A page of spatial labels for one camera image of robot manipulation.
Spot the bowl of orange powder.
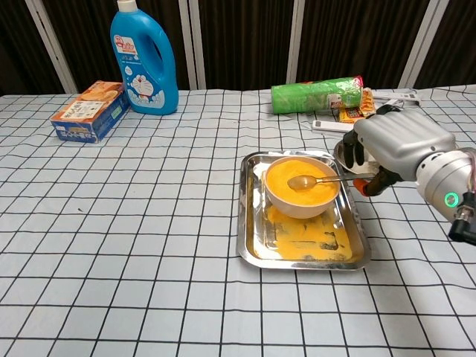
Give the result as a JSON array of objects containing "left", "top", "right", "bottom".
[{"left": 264, "top": 155, "right": 341, "bottom": 219}]

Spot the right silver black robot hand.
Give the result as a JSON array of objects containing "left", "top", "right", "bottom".
[{"left": 341, "top": 104, "right": 457, "bottom": 198}]

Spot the yellow snack packet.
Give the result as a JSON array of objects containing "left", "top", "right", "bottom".
[{"left": 338, "top": 87, "right": 379, "bottom": 123}]

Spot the checkered tablecloth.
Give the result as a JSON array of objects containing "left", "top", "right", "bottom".
[{"left": 0, "top": 87, "right": 476, "bottom": 357}]

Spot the rectangular steel tray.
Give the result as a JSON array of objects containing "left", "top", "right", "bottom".
[{"left": 237, "top": 149, "right": 373, "bottom": 271}]

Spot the blue detergent pump bottle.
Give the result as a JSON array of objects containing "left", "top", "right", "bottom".
[{"left": 109, "top": 0, "right": 180, "bottom": 116}]

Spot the black arm cable connector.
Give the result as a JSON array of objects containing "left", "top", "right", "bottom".
[{"left": 448, "top": 191, "right": 476, "bottom": 246}]

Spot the round steel plate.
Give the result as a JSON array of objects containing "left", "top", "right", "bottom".
[{"left": 333, "top": 141, "right": 379, "bottom": 176}]

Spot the orange and blue snack box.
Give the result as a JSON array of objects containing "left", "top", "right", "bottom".
[{"left": 50, "top": 80, "right": 130, "bottom": 144}]

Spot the dark folding screen white frame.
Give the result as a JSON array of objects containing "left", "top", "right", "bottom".
[{"left": 0, "top": 0, "right": 476, "bottom": 97}]

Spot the green chips can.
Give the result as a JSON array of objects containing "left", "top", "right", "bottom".
[{"left": 270, "top": 75, "right": 364, "bottom": 115}]

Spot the white folding laptop stand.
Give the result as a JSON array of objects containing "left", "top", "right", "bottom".
[{"left": 311, "top": 89, "right": 423, "bottom": 134}]

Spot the small metal spoon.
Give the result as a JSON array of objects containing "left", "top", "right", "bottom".
[{"left": 286, "top": 173, "right": 376, "bottom": 191}]

